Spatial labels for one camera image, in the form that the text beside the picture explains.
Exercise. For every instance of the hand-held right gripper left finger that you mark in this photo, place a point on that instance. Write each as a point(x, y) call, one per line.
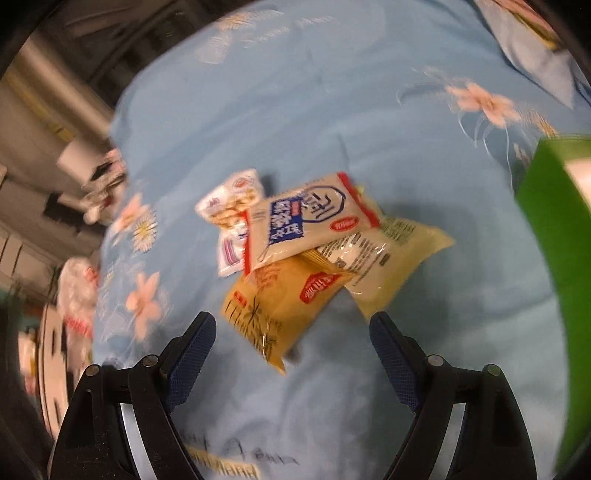
point(189, 364)

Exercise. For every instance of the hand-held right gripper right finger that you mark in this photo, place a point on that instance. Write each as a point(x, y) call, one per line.
point(392, 364)

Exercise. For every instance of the yellow snack packet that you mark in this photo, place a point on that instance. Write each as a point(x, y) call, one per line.
point(272, 314)

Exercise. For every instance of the pale barcode snack packet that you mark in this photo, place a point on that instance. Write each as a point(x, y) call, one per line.
point(397, 256)

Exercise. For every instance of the white red-blue print snack packet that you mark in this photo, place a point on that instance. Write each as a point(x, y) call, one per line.
point(228, 207)

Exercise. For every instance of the white blue label snack packet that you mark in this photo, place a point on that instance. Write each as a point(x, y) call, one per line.
point(300, 221)

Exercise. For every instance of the green box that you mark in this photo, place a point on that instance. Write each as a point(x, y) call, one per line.
point(558, 277)

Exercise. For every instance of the white plastic bag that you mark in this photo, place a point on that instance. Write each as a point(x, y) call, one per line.
point(78, 290)

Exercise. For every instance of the floral clothes pile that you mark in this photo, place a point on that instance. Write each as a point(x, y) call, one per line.
point(106, 184)

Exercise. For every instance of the blue floral blanket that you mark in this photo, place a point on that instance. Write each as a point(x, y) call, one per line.
point(323, 115)

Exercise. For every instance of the blue floral pillow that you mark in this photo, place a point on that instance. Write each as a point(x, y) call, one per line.
point(531, 46)

